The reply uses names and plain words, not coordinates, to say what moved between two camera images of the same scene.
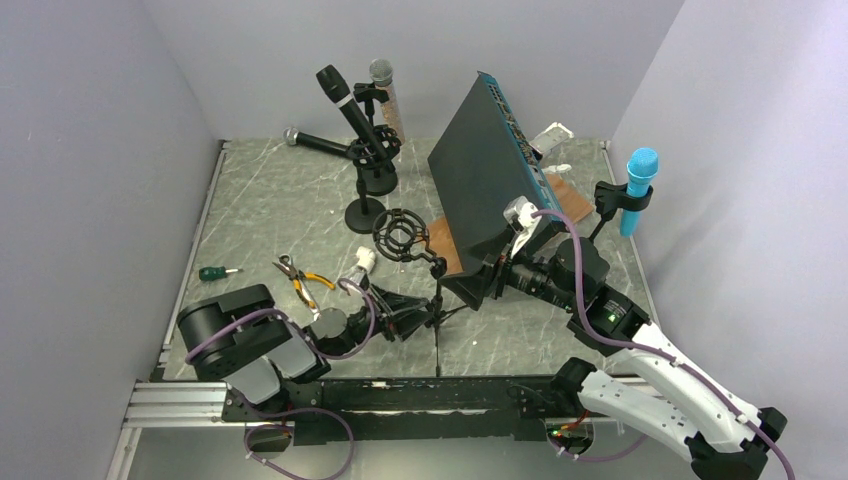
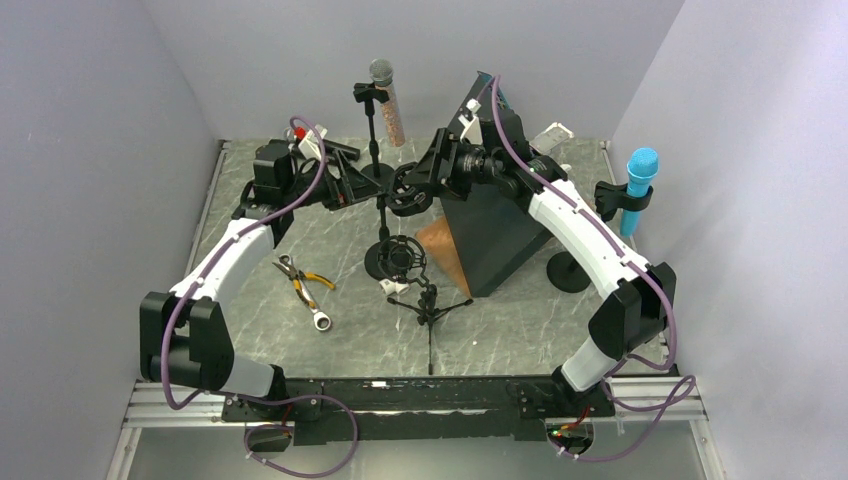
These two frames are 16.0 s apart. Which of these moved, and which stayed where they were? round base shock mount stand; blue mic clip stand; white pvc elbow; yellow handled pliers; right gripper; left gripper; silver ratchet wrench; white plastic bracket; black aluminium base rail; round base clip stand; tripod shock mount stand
Moved: round base clip stand; right gripper; white pvc elbow; left gripper; round base shock mount stand; tripod shock mount stand
Stayed: yellow handled pliers; silver ratchet wrench; blue mic clip stand; black aluminium base rail; white plastic bracket
